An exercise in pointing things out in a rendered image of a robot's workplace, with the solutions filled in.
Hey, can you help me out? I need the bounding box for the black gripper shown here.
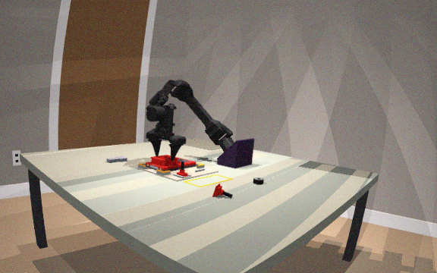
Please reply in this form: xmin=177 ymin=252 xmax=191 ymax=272
xmin=148 ymin=121 xmax=186 ymax=160

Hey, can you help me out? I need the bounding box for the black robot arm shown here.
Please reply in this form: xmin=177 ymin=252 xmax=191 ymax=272
xmin=146 ymin=80 xmax=234 ymax=152

